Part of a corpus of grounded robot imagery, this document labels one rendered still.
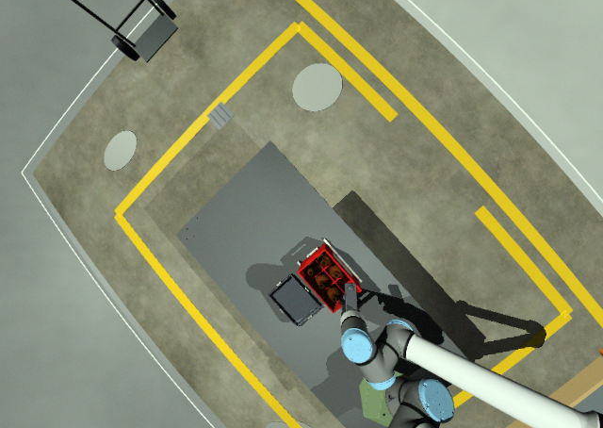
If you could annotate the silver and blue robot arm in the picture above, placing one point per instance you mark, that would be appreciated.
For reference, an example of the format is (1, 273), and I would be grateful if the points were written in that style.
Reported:
(412, 403)

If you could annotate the red crate with dividers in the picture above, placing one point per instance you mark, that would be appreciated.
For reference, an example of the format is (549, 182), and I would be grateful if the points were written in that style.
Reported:
(347, 277)

